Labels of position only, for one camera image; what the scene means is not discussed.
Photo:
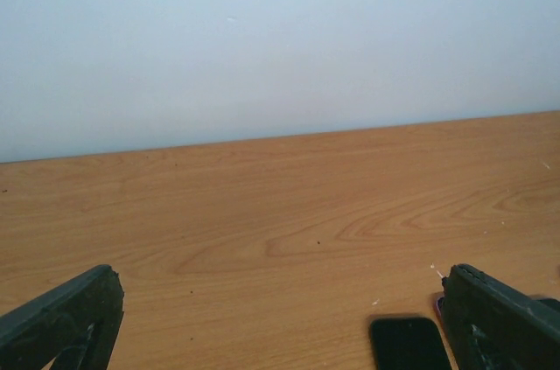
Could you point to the pink cased smartphone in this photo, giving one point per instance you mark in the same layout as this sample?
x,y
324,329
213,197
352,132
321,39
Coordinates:
x,y
438,299

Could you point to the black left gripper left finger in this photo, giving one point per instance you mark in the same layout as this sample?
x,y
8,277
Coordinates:
x,y
73,326

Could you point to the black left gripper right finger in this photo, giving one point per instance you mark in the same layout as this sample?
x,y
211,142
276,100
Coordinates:
x,y
490,325

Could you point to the black smartphone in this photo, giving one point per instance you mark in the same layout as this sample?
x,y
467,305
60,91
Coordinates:
x,y
408,343

